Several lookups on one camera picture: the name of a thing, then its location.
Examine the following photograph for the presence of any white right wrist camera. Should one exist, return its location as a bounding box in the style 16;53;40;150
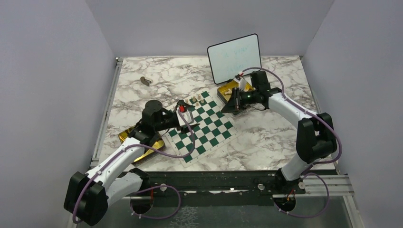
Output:
238;77;247;92

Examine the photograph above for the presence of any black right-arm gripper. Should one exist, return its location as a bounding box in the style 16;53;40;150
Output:
221;87;258;114

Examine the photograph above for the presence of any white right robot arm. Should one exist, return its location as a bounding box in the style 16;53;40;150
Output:
221;71;337;193

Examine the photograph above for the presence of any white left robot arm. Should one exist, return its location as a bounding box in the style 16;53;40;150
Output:
64;100;196;226

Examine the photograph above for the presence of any gold tin with dark pieces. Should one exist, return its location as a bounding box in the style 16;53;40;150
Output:
118;125;166;167

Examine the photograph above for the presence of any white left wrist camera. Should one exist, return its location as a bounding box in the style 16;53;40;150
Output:
176;106;194;127

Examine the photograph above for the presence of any small whiteboard with stand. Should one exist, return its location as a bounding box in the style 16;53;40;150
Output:
207;33;262;85

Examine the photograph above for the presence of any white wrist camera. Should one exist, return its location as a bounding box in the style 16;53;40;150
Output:
238;77;247;92
176;106;194;127

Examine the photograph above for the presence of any gold tin with white pieces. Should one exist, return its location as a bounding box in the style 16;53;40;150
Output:
217;80;254;117

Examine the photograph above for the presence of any green white chess mat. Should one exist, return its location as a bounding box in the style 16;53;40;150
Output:
179;90;240;167

